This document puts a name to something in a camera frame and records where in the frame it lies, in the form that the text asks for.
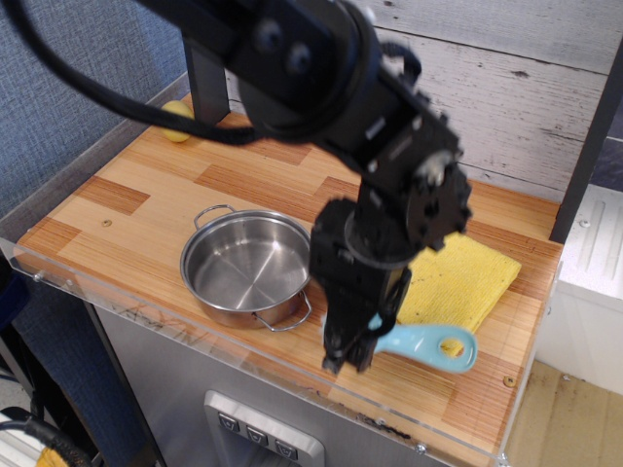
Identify grey button control panel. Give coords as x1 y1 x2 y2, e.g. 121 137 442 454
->
203 390 325 466

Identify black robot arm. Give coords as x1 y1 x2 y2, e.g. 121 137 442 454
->
148 1 471 373

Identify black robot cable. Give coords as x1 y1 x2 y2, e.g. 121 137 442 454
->
0 0 259 147

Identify black right vertical post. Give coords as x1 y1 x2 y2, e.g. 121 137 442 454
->
549 42 622 244

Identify white aluminium side unit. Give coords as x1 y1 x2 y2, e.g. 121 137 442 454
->
536 185 622 394

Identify yellow black object bottom left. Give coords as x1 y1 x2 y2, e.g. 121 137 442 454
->
1 414 92 466

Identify light blue scrub brush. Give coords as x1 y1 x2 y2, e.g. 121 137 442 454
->
373 324 478 374

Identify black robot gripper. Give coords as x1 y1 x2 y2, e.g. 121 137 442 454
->
310 198 411 374

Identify stainless steel pot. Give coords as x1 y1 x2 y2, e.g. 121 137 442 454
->
180 204 312 333

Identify black left vertical post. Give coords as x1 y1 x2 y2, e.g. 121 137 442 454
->
182 34 230 125

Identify yellow folded cloth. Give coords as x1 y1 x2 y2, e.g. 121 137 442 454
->
397 233 522 334

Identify black vertical post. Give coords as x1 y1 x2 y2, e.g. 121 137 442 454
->
182 34 230 125
549 42 622 244

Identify yellow egg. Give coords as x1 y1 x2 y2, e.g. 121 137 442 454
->
160 99 195 144

